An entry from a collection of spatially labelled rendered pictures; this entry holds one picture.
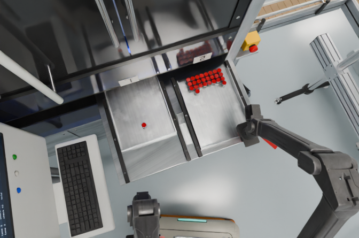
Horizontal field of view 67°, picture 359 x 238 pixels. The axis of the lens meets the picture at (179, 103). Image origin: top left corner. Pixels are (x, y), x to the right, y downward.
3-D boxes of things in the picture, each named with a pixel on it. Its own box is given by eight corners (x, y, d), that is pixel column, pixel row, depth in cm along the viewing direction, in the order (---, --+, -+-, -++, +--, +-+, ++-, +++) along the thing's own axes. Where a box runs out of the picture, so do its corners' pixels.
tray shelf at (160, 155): (93, 89, 133) (92, 87, 131) (225, 47, 141) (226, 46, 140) (121, 185, 121) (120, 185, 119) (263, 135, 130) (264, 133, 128)
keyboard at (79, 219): (57, 148, 130) (55, 147, 128) (86, 140, 132) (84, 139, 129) (71, 236, 120) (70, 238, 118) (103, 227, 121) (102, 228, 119)
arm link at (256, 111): (251, 129, 99) (274, 130, 100) (249, 99, 102) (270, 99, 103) (240, 135, 110) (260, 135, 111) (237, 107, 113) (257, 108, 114)
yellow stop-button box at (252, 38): (237, 38, 132) (241, 31, 125) (250, 35, 133) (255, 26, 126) (243, 52, 130) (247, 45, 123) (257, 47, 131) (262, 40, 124)
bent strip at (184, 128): (176, 116, 129) (176, 113, 123) (182, 114, 129) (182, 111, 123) (186, 145, 125) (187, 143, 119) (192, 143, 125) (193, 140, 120)
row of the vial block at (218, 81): (187, 90, 132) (188, 86, 128) (222, 79, 134) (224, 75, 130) (189, 93, 132) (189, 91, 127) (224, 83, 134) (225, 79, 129)
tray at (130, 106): (102, 84, 132) (100, 82, 128) (154, 68, 135) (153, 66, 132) (122, 151, 123) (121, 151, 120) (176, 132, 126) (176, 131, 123)
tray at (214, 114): (177, 83, 133) (177, 81, 130) (226, 68, 136) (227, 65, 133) (200, 150, 125) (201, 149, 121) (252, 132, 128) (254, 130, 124)
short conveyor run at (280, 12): (226, 46, 144) (233, 31, 129) (216, 22, 148) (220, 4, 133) (340, 11, 152) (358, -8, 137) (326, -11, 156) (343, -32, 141)
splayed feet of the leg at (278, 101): (272, 98, 226) (279, 93, 212) (325, 80, 232) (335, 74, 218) (276, 107, 224) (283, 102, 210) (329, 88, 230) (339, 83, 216)
